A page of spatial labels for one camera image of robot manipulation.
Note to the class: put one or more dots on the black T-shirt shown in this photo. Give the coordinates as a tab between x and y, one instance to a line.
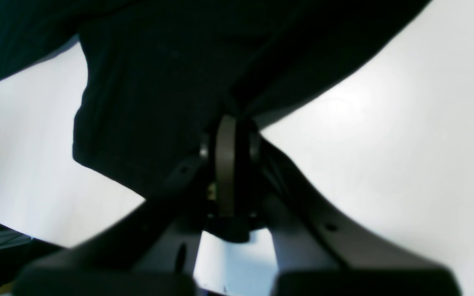
162	72

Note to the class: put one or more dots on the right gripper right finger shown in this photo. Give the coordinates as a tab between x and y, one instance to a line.
320	251

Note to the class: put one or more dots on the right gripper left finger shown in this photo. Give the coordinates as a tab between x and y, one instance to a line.
152	251

